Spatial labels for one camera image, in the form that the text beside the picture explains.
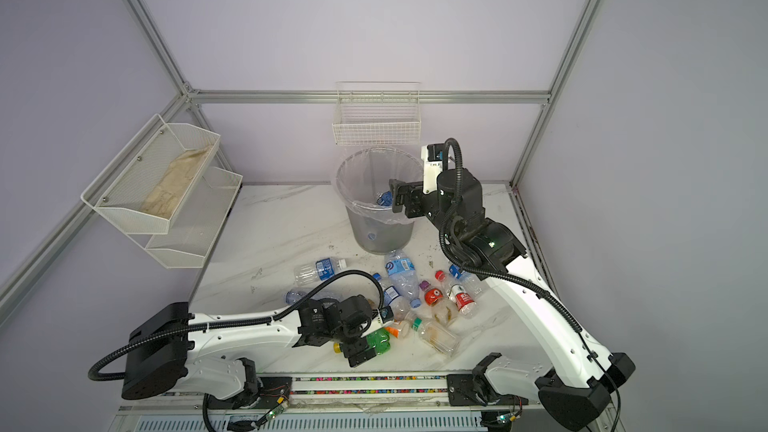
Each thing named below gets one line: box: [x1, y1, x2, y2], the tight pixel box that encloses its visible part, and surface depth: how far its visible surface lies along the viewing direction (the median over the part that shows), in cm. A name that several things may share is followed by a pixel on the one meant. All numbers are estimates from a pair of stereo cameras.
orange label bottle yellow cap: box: [384, 320, 410, 339], surface depth 80 cm
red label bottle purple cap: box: [419, 280, 444, 307], surface depth 88 cm
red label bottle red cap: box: [446, 284, 476, 318], surface depth 86 cm
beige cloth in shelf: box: [140, 145, 213, 219], surface depth 80 cm
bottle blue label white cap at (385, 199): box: [376, 191, 393, 207], surface depth 103 cm
